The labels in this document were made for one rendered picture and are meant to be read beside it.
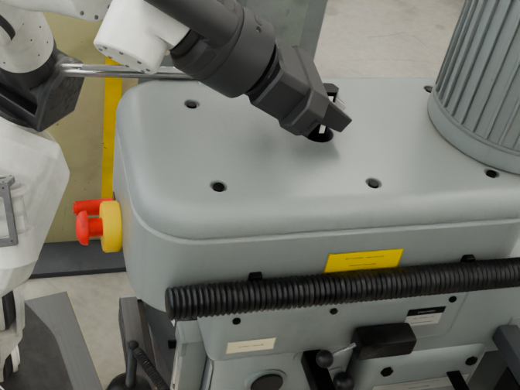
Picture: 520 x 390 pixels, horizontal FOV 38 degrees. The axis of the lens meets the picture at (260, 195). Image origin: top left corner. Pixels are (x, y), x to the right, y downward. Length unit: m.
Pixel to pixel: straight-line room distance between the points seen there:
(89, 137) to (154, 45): 2.27
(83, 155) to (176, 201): 2.30
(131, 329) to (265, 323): 1.00
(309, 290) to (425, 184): 0.17
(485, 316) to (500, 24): 0.41
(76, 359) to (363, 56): 3.17
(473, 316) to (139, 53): 0.58
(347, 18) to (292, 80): 4.69
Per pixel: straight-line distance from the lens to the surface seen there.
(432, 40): 5.49
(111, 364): 2.97
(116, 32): 0.72
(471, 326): 1.09
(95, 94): 2.88
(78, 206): 1.01
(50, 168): 1.20
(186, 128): 0.85
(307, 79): 0.81
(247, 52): 0.76
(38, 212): 1.21
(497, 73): 0.87
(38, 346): 2.31
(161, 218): 0.76
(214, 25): 0.71
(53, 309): 2.61
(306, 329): 0.94
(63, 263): 3.26
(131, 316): 1.91
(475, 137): 0.91
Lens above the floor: 2.39
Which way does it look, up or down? 40 degrees down
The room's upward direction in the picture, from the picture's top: 12 degrees clockwise
